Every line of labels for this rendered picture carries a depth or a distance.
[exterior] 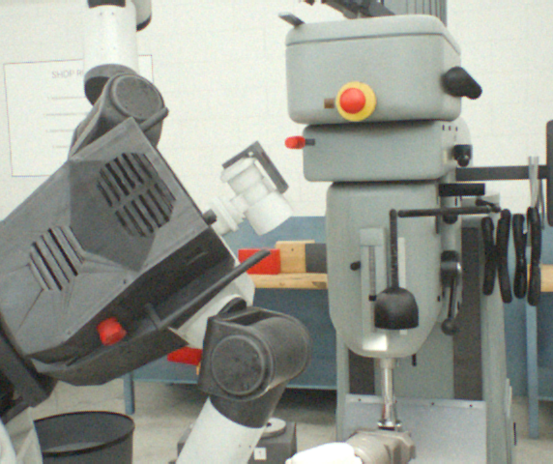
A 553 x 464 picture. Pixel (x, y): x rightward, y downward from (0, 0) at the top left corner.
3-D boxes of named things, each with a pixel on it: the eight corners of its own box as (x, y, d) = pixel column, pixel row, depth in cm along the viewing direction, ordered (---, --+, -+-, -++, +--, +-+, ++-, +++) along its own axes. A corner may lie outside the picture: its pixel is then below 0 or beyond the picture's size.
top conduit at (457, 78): (468, 88, 134) (467, 65, 133) (440, 89, 135) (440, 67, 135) (482, 100, 177) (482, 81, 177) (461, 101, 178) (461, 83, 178)
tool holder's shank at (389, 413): (401, 421, 162) (398, 362, 161) (391, 425, 160) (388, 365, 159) (388, 418, 165) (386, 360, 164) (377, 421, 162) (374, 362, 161)
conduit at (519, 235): (543, 314, 170) (541, 209, 168) (457, 312, 174) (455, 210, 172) (541, 298, 187) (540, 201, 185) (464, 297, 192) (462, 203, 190)
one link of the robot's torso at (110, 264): (22, 424, 103) (271, 249, 104) (-93, 210, 115) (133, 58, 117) (113, 448, 130) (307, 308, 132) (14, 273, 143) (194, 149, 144)
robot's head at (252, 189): (247, 246, 127) (297, 212, 128) (208, 189, 126) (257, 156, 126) (245, 242, 134) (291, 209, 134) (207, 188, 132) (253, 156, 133)
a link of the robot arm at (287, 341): (241, 440, 113) (285, 352, 110) (188, 402, 116) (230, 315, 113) (276, 419, 124) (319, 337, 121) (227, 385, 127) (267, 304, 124)
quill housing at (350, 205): (439, 363, 149) (434, 178, 146) (322, 360, 155) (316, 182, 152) (448, 338, 167) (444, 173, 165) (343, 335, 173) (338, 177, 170)
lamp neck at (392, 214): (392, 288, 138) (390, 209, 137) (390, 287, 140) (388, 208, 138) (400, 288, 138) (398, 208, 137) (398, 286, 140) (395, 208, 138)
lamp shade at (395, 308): (379, 331, 135) (378, 292, 135) (369, 321, 143) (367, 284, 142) (424, 328, 136) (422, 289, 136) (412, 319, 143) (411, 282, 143)
